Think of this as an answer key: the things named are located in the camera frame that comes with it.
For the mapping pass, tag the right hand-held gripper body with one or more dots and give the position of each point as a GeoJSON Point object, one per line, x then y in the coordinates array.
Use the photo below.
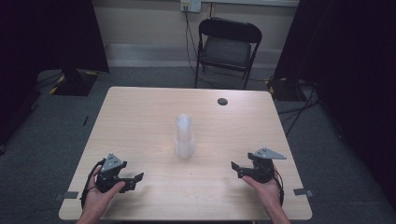
{"type": "Point", "coordinates": [263, 169]}

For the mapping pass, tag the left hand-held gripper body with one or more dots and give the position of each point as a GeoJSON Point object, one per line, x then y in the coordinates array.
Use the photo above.
{"type": "Point", "coordinates": [109, 163]}

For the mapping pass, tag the stack of clear plastic cups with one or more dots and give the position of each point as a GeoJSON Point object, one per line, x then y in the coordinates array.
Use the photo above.
{"type": "Point", "coordinates": [184, 137]}

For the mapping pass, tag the person's right hand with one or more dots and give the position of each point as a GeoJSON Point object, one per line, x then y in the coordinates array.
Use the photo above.
{"type": "Point", "coordinates": [269, 194]}

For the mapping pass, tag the person's left hand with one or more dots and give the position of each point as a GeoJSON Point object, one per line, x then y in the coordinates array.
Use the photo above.
{"type": "Point", "coordinates": [98, 200]}

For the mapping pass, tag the grey tape strip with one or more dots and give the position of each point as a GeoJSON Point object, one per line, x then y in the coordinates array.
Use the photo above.
{"type": "Point", "coordinates": [302, 192]}
{"type": "Point", "coordinates": [70, 195]}

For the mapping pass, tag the black round table grommet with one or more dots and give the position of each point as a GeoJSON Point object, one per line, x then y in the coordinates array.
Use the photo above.
{"type": "Point", "coordinates": [222, 101]}

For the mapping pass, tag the black stand base yellow tape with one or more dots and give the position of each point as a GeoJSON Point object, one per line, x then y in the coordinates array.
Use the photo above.
{"type": "Point", "coordinates": [283, 92]}
{"type": "Point", "coordinates": [74, 84]}

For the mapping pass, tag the black folding chair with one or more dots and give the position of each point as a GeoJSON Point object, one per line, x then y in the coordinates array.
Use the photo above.
{"type": "Point", "coordinates": [229, 49]}

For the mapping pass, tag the black curtain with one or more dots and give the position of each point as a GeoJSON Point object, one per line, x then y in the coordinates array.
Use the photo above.
{"type": "Point", "coordinates": [46, 34]}
{"type": "Point", "coordinates": [348, 46]}

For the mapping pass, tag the white wall socket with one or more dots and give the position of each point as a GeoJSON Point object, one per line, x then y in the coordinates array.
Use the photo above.
{"type": "Point", "coordinates": [190, 5]}

